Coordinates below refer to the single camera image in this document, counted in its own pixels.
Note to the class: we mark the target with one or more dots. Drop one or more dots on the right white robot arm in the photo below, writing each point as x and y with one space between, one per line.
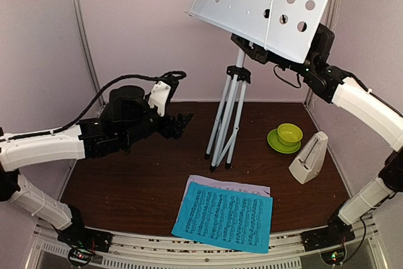
344 90

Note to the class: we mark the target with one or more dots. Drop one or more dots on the aluminium frame post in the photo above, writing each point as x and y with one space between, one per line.
84 42
333 7

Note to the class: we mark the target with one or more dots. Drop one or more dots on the front aluminium rail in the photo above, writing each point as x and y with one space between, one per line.
286 250

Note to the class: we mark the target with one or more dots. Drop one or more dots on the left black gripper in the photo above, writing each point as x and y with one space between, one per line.
178 126

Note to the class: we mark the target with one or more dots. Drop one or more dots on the green saucer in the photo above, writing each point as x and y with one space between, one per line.
274 142

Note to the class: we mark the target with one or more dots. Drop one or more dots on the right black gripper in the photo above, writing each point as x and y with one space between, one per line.
255 50

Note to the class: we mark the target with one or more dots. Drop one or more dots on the right aluminium frame post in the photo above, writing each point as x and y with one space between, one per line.
333 7

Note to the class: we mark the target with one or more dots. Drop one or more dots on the blue sheet music page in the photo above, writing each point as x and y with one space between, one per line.
226 219

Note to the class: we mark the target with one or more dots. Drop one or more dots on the green bowl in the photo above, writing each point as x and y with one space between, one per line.
289 134

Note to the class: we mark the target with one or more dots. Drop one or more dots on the left aluminium frame post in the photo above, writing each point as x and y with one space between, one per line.
84 42

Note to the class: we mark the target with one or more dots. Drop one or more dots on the white metronome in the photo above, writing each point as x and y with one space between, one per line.
309 161

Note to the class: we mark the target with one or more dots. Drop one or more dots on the white perforated music stand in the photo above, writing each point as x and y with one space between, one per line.
284 27

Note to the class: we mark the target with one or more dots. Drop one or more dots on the lilac sheet music page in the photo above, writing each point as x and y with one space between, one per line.
263 191

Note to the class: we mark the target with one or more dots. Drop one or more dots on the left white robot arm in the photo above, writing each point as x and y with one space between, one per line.
129 116

